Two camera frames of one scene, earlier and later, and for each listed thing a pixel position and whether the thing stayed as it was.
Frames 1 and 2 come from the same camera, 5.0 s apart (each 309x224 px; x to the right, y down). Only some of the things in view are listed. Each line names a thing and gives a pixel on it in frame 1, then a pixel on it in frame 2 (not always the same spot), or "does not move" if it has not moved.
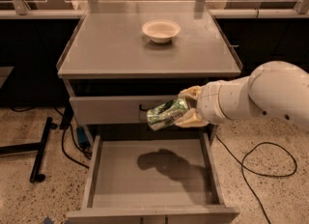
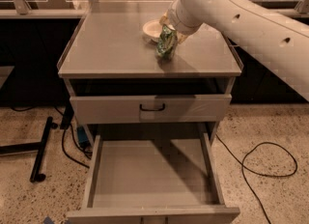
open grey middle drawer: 159,177 does not move
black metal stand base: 40,147 does not move
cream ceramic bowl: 160,31 does not move
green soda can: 162,115 to 167,42
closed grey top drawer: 115,109 does not move
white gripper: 209,102 to 174,17
